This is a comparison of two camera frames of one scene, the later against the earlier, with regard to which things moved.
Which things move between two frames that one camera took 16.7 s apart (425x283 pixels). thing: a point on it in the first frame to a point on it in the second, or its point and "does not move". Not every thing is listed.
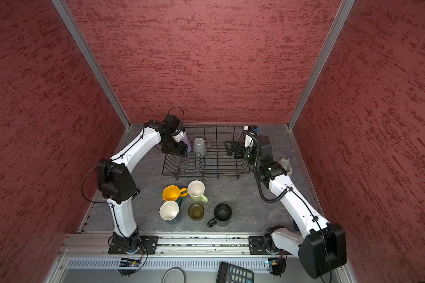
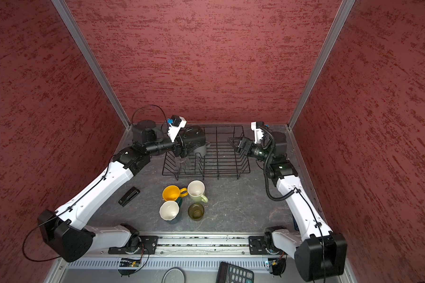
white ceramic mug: [200, 146] does not move
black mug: [223, 213] to [192, 137]
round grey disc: [173, 275] does not move
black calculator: [230, 273] does not move
